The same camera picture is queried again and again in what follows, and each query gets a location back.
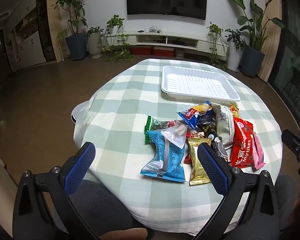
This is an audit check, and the large-leaf plant in dark pot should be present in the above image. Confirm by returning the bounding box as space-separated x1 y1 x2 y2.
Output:
224 0 286 78

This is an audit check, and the orange snack packet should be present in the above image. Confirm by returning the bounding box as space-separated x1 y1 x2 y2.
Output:
229 103 240 118

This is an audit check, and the beige curtain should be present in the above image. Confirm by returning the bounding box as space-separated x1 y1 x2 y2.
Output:
257 0 283 83

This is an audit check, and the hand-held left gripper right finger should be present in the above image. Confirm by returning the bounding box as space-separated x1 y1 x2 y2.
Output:
195 142 280 240

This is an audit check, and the clear silver snack packet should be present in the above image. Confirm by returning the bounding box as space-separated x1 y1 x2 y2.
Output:
161 120 188 150

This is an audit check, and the plant in tall white pot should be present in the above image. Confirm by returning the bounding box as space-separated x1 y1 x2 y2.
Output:
225 28 248 72

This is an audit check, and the person's left hand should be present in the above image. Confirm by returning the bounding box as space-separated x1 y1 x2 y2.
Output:
110 230 148 240

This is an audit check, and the white wall cabinet unit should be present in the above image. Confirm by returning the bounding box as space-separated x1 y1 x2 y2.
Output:
0 0 48 73

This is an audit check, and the white TV cabinet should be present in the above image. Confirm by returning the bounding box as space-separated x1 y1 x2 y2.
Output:
107 31 228 60

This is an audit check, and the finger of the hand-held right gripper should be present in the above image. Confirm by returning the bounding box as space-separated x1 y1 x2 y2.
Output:
281 129 300 178

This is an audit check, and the light blue snack packet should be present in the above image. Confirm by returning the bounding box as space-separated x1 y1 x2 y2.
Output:
140 130 186 182

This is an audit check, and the green snack packet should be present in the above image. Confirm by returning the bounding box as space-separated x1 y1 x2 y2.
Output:
143 115 177 145

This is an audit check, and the white plastic tray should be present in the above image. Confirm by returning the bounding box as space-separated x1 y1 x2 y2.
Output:
161 65 241 102

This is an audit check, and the plant in white ribbed pot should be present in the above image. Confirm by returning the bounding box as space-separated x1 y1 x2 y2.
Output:
86 26 102 58

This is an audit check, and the person's right leg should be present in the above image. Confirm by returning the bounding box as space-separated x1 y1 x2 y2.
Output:
274 175 300 240

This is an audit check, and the pink snack packet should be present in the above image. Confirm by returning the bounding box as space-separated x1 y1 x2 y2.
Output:
250 131 265 171

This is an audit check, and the white round table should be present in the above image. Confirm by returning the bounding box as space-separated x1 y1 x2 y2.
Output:
72 102 90 125

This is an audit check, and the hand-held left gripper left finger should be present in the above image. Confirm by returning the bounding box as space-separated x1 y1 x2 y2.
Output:
12 142 100 240

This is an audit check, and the tall tree in blue pot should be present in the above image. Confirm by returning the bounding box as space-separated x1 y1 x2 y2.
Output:
51 0 88 61

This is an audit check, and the green checked tablecloth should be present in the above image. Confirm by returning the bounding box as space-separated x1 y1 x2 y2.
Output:
74 59 283 238

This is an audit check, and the tangle of cables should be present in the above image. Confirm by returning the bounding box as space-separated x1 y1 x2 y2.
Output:
137 26 163 34

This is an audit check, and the slim grassy plant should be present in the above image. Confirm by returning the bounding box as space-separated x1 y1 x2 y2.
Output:
56 25 71 61

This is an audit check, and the gold snack packet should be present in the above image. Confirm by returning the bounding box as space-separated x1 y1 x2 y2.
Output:
187 137 213 186

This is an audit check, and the dark blue snack packet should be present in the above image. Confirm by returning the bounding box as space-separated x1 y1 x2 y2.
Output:
176 101 213 130

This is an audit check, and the red heart-print snack packet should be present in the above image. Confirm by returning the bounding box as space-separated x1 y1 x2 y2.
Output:
185 131 208 164

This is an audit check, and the glass sliding door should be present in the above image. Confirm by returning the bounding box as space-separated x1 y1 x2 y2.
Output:
269 0 300 130

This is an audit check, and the black snack packet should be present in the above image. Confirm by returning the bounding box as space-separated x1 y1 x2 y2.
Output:
196 115 232 167

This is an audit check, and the beige snack packet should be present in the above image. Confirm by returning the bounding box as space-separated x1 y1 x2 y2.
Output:
212 102 235 148

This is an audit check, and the red storage box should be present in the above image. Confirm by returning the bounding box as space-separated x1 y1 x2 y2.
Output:
131 46 152 55
154 47 175 57

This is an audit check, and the trailing pothos plant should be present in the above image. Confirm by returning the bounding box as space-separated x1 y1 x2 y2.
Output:
104 15 135 63
206 21 229 69

